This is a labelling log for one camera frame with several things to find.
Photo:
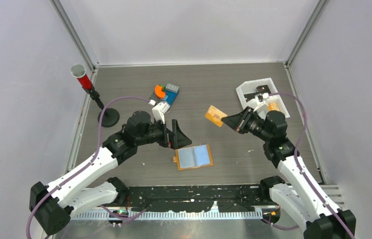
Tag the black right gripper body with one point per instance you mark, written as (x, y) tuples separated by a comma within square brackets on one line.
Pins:
[(253, 125)]

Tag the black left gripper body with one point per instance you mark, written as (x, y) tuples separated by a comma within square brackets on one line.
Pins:
[(160, 136)]

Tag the orange credit card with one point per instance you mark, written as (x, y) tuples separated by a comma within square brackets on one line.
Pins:
[(273, 107), (215, 115)]

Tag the orange leather card holder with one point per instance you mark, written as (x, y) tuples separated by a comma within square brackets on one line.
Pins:
[(193, 157)]

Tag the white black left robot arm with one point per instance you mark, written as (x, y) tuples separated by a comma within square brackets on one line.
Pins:
[(54, 204)]

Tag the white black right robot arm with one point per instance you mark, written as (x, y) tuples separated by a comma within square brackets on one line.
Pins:
[(315, 213)]

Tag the toy brick assembly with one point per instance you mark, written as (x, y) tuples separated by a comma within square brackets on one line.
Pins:
[(165, 94)]

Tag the black microphone stand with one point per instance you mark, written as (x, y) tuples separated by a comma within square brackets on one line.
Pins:
[(107, 117)]

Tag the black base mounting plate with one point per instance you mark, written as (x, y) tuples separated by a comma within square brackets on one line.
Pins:
[(195, 199)]

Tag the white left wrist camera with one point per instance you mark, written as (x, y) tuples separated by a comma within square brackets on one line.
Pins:
[(159, 111)]

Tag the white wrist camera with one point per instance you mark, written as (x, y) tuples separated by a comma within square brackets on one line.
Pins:
[(159, 111), (261, 103)]

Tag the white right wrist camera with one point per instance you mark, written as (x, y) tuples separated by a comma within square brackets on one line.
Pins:
[(261, 103)]

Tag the white slotted cable duct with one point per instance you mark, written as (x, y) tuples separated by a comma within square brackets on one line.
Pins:
[(212, 214)]

